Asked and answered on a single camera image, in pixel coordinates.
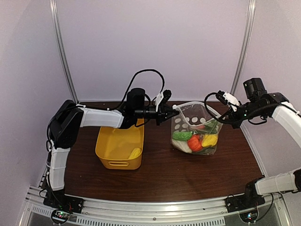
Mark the dark green toy cucumber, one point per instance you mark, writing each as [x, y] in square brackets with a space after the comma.
[211, 127]

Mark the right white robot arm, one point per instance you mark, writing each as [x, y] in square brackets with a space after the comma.
[286, 132]

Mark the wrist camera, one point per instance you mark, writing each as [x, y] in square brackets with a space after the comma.
[228, 99]
[162, 97]

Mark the white toy radish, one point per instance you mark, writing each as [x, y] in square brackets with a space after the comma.
[181, 145]

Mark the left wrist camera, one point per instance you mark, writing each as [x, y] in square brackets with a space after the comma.
[162, 97]

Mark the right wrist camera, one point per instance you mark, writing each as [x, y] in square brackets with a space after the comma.
[228, 99]

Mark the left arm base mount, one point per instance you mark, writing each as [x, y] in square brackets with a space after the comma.
[63, 207]

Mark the left aluminium frame post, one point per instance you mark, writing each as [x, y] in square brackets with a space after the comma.
[61, 49]

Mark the right aluminium frame post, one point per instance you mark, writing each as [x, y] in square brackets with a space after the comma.
[250, 17]

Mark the light green toy gourd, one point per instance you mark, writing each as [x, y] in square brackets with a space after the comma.
[182, 135]

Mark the front aluminium rail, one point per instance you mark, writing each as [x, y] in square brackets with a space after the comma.
[207, 212]

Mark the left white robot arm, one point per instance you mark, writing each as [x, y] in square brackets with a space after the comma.
[63, 129]

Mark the aluminium frame post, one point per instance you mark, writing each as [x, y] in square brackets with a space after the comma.
[250, 17]
[61, 49]

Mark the orange toy carrot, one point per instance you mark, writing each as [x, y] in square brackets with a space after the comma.
[200, 127]

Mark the yellow toy pepper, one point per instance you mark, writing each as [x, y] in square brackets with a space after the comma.
[209, 140]

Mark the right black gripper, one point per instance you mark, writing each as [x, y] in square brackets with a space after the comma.
[233, 120]

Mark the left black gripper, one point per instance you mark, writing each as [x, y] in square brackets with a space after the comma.
[162, 112]

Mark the green toy lettuce leaf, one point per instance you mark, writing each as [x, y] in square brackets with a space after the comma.
[203, 131]

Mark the orange toy pumpkin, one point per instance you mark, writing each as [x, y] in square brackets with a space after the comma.
[194, 143]

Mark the polka dot zip bag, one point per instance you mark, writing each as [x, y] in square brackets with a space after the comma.
[192, 114]

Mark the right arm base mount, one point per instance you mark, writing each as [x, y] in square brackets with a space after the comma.
[246, 207]

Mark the yellow plastic basket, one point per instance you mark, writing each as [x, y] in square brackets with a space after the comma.
[114, 146]

